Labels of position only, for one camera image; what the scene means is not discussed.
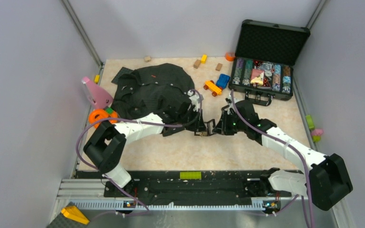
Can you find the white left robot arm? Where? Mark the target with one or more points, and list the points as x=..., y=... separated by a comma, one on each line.
x=105, y=146

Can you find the yellow cube block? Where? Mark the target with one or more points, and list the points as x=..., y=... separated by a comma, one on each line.
x=203, y=59

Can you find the green flat brick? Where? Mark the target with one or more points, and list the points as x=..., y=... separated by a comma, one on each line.
x=191, y=175

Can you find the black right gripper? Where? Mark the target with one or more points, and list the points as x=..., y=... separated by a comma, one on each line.
x=222, y=128

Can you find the dark pinstriped garment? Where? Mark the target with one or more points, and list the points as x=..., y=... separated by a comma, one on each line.
x=149, y=89

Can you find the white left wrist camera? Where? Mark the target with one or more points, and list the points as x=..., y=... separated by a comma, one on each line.
x=196, y=100

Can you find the small wooden block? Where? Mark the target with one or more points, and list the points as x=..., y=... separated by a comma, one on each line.
x=219, y=67

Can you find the yellow toy brick car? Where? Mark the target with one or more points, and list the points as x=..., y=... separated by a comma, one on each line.
x=215, y=90

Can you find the grey square baseplate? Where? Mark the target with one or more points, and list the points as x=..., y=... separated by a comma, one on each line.
x=121, y=72

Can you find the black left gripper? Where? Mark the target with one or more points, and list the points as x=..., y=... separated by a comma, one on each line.
x=197, y=125

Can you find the pink toy ramp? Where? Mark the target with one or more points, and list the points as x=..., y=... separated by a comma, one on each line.
x=98, y=97

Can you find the wooden block centre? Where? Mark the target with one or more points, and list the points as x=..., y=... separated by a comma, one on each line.
x=196, y=64

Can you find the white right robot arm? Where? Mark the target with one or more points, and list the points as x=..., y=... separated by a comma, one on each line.
x=323, y=178

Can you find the wooden block far left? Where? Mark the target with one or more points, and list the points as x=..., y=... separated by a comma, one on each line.
x=147, y=58

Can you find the yellow wedge block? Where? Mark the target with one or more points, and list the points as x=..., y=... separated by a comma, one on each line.
x=73, y=213

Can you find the black poker chip case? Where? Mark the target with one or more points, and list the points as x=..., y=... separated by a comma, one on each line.
x=264, y=58

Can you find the blue toy brick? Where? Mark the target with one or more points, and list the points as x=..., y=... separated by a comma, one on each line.
x=223, y=81

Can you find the black square frame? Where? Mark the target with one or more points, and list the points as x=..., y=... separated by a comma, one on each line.
x=208, y=128

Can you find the pink and green toy pile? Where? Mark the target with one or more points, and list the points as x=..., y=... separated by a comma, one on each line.
x=315, y=133

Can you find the small yellow brick left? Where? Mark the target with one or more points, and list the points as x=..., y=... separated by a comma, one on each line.
x=97, y=79

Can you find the orange cylinder cup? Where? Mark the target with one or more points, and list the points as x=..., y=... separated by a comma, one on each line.
x=230, y=56

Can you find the orange curved toy track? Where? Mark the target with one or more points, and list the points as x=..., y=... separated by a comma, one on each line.
x=98, y=114

